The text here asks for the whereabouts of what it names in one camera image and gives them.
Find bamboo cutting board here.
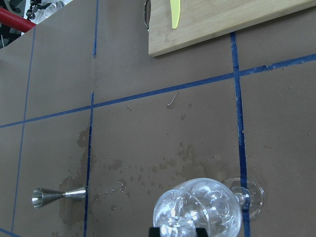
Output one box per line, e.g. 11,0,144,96
148,0,316,57

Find steel cocktail jigger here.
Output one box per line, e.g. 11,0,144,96
32,187,86,209

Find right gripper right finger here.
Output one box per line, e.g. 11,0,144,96
196,228,208,237

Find yellow plastic knife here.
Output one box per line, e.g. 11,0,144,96
170,0,181,30

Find clear plastic bag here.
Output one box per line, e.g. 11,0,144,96
25,0,68,21

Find single clear ice cube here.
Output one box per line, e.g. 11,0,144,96
158,217,197,237

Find clear wine glass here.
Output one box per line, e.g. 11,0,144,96
153,177,265,237

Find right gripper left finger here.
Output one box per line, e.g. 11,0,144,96
149,227,160,237

